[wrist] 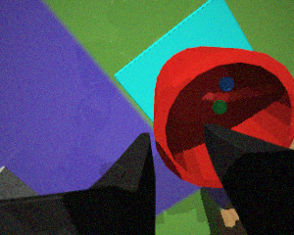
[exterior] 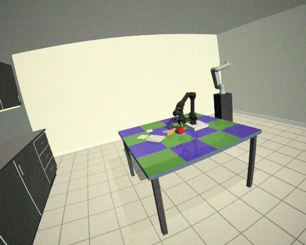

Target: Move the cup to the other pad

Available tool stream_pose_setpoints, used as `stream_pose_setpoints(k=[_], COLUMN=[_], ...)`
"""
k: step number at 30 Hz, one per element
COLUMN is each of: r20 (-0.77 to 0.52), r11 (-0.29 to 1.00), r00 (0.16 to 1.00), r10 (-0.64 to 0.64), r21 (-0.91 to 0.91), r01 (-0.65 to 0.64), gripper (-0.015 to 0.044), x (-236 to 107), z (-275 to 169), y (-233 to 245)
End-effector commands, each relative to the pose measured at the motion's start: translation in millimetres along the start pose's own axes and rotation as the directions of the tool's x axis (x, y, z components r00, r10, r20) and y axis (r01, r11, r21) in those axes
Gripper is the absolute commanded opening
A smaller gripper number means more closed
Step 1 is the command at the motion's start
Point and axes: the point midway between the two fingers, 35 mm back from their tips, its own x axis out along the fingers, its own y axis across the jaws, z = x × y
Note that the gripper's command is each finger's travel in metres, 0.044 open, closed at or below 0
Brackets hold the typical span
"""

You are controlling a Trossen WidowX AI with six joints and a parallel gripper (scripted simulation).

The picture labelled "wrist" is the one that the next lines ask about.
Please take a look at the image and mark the tan wooden plank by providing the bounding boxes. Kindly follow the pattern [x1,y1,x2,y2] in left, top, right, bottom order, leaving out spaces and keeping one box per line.
[215,202,247,235]

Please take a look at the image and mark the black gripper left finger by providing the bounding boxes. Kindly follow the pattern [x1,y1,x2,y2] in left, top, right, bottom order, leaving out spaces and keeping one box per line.
[0,132,156,235]

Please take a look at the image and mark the blue marble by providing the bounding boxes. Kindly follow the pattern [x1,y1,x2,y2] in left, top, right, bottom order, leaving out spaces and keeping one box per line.
[219,76,234,91]

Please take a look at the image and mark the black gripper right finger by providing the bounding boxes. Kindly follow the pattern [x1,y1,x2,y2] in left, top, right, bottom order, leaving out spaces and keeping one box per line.
[204,123,294,235]

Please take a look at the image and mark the red cup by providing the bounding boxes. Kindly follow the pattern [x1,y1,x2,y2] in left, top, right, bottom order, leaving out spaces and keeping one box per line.
[153,46,294,188]

